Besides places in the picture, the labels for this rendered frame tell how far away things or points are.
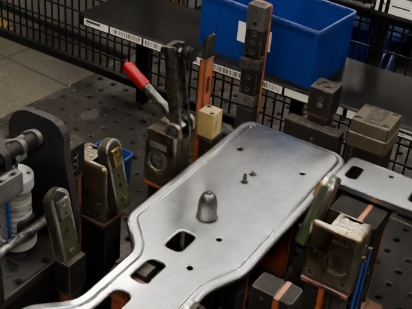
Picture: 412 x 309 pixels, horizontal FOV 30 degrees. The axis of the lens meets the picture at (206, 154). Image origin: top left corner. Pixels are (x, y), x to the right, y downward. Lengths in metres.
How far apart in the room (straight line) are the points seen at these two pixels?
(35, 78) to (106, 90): 1.60
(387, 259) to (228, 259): 0.62
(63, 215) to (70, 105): 1.04
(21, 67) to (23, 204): 2.76
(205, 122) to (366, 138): 0.31
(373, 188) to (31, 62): 2.79
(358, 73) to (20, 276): 0.88
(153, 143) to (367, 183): 0.39
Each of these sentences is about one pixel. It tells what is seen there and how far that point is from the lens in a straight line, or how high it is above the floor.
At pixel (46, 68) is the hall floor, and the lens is 3.90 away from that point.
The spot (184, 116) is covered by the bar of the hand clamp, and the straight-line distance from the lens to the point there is 1.38.
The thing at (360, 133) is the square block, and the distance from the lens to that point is 1.49.
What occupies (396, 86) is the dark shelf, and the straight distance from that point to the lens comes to 1.70.
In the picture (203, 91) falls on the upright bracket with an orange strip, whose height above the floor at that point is 1.09.
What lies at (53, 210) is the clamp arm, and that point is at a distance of 1.14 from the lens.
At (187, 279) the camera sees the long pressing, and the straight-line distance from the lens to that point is 1.14.
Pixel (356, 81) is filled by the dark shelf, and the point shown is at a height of 1.03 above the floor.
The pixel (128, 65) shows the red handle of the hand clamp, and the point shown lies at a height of 1.15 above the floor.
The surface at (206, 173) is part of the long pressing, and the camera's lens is 1.36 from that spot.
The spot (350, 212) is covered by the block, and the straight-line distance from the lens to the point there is 1.36.
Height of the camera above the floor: 1.77
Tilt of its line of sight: 33 degrees down
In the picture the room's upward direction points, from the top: 5 degrees clockwise
